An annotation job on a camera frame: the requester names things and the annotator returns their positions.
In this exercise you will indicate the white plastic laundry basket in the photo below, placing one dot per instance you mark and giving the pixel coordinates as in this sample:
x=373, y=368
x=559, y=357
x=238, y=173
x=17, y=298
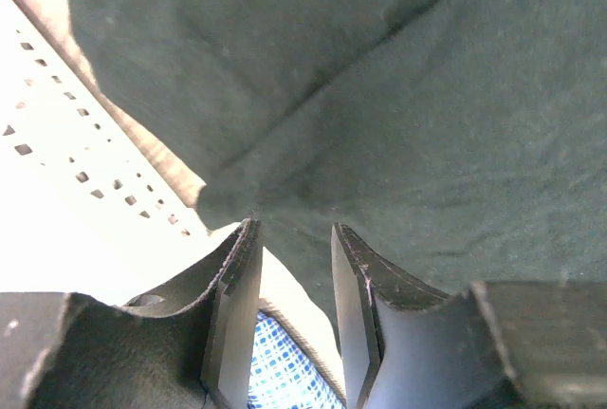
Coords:
x=81, y=208

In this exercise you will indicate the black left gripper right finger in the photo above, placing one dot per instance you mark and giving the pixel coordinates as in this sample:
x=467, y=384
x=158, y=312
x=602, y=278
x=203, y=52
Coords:
x=405, y=344

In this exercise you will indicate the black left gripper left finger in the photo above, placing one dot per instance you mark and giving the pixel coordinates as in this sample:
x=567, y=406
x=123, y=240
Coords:
x=184, y=344

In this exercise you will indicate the blue checkered shirt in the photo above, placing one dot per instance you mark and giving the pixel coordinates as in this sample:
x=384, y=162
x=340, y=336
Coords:
x=281, y=375

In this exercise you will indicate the black t shirt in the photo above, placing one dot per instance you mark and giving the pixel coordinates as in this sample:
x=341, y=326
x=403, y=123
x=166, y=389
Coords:
x=462, y=139

